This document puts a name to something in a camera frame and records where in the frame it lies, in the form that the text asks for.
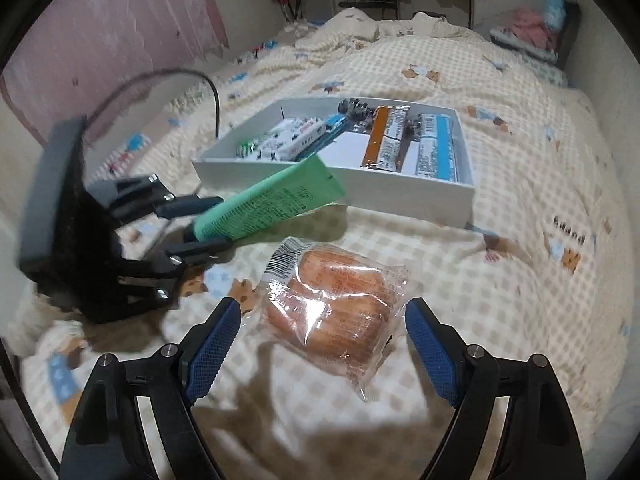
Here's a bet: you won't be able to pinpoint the cartoon print bed sheet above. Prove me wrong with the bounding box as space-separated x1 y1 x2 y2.
100 35 301 181

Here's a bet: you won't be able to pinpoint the green tube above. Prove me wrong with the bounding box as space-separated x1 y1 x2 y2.
184 154 348 242

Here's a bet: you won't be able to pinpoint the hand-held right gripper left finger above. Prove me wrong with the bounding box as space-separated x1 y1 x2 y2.
59 297 242 480

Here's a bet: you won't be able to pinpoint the heart print pillow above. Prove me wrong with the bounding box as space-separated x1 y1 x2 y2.
525 55 569 86

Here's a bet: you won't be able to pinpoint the pink lace curtain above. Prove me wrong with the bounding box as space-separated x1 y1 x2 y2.
0 0 230 146

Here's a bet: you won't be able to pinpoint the pink crumpled clothes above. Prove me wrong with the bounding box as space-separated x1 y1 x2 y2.
510 7 556 46

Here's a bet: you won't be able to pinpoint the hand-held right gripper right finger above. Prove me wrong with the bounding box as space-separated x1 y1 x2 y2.
404 297 587 480

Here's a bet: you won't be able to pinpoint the bread packet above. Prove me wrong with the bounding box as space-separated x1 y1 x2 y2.
255 237 418 403

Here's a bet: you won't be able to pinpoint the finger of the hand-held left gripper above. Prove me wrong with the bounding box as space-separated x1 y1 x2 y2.
150 195 226 221
165 237 236 268

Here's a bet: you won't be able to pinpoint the dark patterned packet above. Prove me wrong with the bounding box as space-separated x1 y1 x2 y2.
337 97 376 122

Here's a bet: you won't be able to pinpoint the black high-back chair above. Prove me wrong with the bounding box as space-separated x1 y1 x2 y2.
490 0 582 68

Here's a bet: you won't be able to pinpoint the blue snack packet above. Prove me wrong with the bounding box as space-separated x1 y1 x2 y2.
252 112 351 161
414 112 461 181

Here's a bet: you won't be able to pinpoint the orange snack packet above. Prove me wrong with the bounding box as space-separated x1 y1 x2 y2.
360 105 412 173

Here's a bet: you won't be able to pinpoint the white cardboard box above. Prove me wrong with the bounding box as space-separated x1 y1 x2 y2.
191 97 477 228

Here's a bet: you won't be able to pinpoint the black cable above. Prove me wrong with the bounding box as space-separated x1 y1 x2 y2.
90 69 222 141

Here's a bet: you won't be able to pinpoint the blue bottle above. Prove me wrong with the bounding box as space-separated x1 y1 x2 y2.
542 0 568 31

